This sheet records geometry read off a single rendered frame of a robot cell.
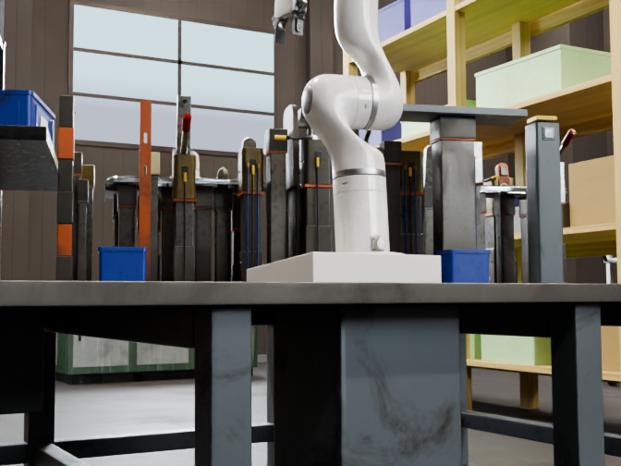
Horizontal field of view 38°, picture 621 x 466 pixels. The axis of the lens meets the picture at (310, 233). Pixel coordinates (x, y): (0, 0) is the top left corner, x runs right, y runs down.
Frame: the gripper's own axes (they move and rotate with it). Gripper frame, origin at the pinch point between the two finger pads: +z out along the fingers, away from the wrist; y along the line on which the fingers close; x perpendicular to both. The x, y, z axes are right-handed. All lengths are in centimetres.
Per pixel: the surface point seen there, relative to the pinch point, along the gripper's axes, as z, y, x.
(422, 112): 22.9, -28.1, -24.0
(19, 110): 29, 4, 70
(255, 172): 38.2, 0.6, 9.0
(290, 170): 37.3, -2.9, 0.3
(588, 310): 73, -71, -36
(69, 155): 36, 20, 53
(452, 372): 87, -60, -7
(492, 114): 22, -35, -42
